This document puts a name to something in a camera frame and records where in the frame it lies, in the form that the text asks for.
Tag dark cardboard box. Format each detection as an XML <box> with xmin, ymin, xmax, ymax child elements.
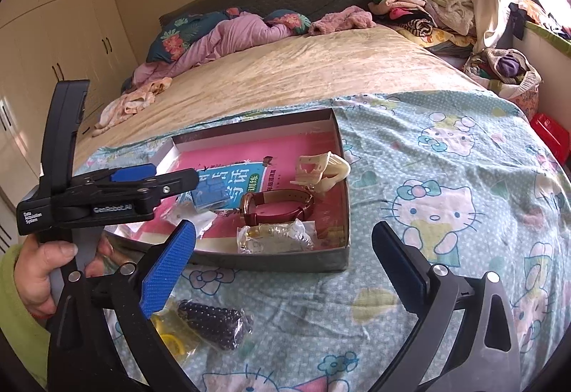
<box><xmin>105</xmin><ymin>108</ymin><xmax>351</xmax><ymax>272</ymax></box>

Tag beige bedspread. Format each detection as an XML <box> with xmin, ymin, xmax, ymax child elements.
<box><xmin>74</xmin><ymin>24</ymin><xmax>496</xmax><ymax>170</ymax></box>

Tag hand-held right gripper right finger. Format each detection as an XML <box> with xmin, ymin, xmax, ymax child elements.
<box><xmin>372</xmin><ymin>221</ymin><xmax>522</xmax><ymax>392</ymax></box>

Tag blue hair clip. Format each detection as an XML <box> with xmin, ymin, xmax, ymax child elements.
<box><xmin>191</xmin><ymin>182</ymin><xmax>233</xmax><ymax>212</ymax></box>

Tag pink fluffy garment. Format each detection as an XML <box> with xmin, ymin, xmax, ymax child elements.
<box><xmin>308</xmin><ymin>5</ymin><xmax>378</xmax><ymax>36</ymax></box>

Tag green sill cushion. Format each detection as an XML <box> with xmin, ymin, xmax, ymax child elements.
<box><xmin>524</xmin><ymin>20</ymin><xmax>571</xmax><ymax>58</ymax></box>

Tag cream wardrobe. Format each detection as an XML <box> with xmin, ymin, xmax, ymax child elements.
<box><xmin>0</xmin><ymin>0</ymin><xmax>139</xmax><ymax>205</ymax></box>

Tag printed cartoon cat blanket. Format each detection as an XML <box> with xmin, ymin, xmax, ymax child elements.
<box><xmin>74</xmin><ymin>91</ymin><xmax>571</xmax><ymax>392</ymax></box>

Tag dark beaded hair clip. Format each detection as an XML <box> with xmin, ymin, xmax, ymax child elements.
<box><xmin>177</xmin><ymin>299</ymin><xmax>254</xmax><ymax>352</ymax></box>

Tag pink quilt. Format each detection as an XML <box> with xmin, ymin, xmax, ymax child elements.
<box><xmin>122</xmin><ymin>11</ymin><xmax>295</xmax><ymax>85</ymax></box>

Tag person's left forearm green sleeve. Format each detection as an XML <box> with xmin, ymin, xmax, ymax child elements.
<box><xmin>0</xmin><ymin>245</ymin><xmax>50</xmax><ymax>388</ymax></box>

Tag cream crumpled garment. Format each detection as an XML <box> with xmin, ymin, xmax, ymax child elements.
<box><xmin>91</xmin><ymin>77</ymin><xmax>174</xmax><ymax>138</ymax></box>

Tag clothes on window sill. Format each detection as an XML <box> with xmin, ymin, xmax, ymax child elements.
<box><xmin>509</xmin><ymin>0</ymin><xmax>571</xmax><ymax>40</ymax></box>

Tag white earring card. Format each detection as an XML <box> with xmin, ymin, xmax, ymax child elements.
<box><xmin>172</xmin><ymin>196</ymin><xmax>218</xmax><ymax>241</ymax></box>

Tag brown strap wrist watch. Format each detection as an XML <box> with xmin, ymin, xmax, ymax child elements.
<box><xmin>239</xmin><ymin>188</ymin><xmax>315</xmax><ymax>227</ymax></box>

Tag person's left hand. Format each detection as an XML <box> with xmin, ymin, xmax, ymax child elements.
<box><xmin>15</xmin><ymin>234</ymin><xmax>114</xmax><ymax>321</ymax></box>

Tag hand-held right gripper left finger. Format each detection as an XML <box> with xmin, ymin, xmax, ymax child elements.
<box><xmin>47</xmin><ymin>220</ymin><xmax>199</xmax><ymax>392</ymax></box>

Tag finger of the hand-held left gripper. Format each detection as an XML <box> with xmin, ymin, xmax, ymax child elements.
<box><xmin>142</xmin><ymin>168</ymin><xmax>199</xmax><ymax>215</ymax></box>
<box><xmin>69</xmin><ymin>163</ymin><xmax>158</xmax><ymax>188</ymax></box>

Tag beaded bracelet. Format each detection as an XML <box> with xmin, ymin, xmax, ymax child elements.
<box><xmin>236</xmin><ymin>220</ymin><xmax>317</xmax><ymax>254</ymax></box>

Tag basket of clothes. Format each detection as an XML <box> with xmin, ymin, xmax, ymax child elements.
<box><xmin>464</xmin><ymin>48</ymin><xmax>542</xmax><ymax>112</ymax></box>

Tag cream hair claw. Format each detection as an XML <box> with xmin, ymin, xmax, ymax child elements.
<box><xmin>290</xmin><ymin>150</ymin><xmax>352</xmax><ymax>197</ymax></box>

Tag yellow rings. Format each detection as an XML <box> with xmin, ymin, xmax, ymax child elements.
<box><xmin>149</xmin><ymin>303</ymin><xmax>201</xmax><ymax>368</ymax></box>

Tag pink book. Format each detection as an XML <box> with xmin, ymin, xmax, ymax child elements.
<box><xmin>134</xmin><ymin>129</ymin><xmax>349</xmax><ymax>250</ymax></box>

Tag pile of clothes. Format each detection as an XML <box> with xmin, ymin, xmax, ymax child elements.
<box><xmin>368</xmin><ymin>0</ymin><xmax>478</xmax><ymax>47</ymax></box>

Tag floral pillow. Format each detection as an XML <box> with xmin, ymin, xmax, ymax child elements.
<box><xmin>146</xmin><ymin>9</ymin><xmax>313</xmax><ymax>63</ymax></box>

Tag red plastic box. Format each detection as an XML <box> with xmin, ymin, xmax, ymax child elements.
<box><xmin>530</xmin><ymin>112</ymin><xmax>571</xmax><ymax>165</ymax></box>

